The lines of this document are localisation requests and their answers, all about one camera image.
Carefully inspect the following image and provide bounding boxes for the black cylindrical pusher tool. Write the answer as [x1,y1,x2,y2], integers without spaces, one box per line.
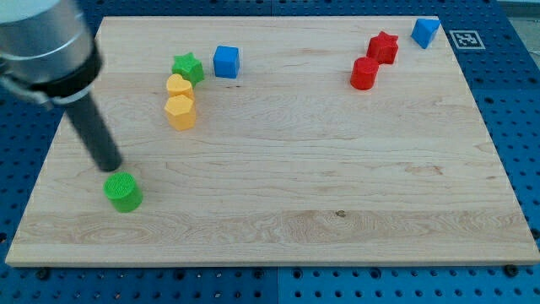
[65,94,122,172]

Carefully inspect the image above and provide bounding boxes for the green cylinder block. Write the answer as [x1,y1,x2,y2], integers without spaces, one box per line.
[103,172,143,213]

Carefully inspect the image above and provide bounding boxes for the green star block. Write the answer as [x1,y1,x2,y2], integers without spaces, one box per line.
[171,52,204,87]

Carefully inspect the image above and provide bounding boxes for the blue cube block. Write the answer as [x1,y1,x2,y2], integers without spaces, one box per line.
[213,46,240,79]

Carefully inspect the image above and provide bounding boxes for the red cylinder block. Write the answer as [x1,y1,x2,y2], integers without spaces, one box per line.
[349,57,379,90]

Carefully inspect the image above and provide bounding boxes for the red star block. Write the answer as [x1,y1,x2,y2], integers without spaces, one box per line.
[366,31,398,64]

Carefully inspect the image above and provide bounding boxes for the fiducial marker tag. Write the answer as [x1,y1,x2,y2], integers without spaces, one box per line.
[449,30,485,50]

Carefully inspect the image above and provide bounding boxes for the blue triangle block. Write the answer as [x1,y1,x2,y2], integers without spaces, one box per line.
[411,19,440,49]

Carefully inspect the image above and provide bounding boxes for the yellow hexagon block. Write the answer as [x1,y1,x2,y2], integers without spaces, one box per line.
[165,95,197,131]

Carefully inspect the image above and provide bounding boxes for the wooden board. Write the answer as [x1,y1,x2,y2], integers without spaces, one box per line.
[6,16,539,267]

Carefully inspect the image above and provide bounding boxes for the yellow heart block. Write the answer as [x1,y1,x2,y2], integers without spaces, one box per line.
[165,73,195,100]

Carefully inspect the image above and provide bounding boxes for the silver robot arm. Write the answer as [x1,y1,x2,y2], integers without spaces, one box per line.
[1,0,102,107]

